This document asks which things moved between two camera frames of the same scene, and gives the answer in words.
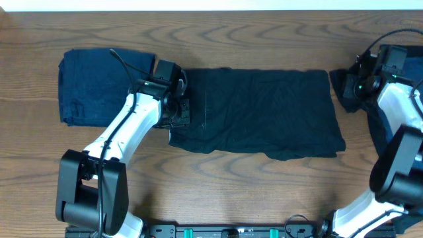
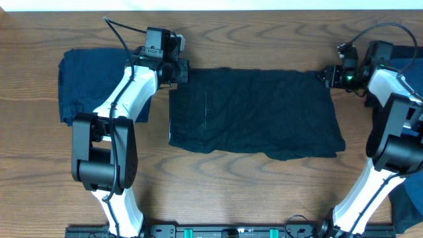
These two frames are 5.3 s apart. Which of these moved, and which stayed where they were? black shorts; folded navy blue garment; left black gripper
Moved: left black gripper
Stayed: folded navy blue garment; black shorts
